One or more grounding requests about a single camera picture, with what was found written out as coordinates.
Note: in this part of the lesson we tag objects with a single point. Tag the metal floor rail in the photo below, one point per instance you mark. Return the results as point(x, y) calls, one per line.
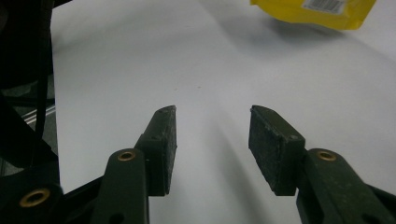
point(40, 114)

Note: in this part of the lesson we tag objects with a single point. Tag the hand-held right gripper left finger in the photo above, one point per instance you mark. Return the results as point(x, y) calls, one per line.
point(160, 149)

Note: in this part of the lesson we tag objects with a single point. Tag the black stand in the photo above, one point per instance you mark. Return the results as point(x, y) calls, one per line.
point(42, 77)

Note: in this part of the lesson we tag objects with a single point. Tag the yellow snack packet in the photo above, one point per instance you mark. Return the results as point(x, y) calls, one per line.
point(295, 11)

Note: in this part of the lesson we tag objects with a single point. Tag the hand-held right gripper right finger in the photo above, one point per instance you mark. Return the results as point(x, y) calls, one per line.
point(274, 149)

